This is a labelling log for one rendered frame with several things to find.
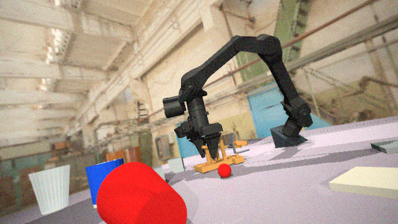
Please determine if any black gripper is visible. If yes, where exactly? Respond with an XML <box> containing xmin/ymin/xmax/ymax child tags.
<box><xmin>186</xmin><ymin>109</ymin><xmax>223</xmax><ymax>159</ymax></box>

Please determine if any red ball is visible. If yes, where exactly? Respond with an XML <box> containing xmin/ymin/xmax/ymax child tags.
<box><xmin>218</xmin><ymin>164</ymin><xmax>231</xmax><ymax>177</ymax></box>

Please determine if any blue mug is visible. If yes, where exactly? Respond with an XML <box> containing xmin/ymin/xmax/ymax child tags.
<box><xmin>86</xmin><ymin>158</ymin><xmax>124</xmax><ymax>208</ymax></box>

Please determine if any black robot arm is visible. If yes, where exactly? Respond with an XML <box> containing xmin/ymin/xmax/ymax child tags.
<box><xmin>162</xmin><ymin>34</ymin><xmax>313</xmax><ymax>140</ymax></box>

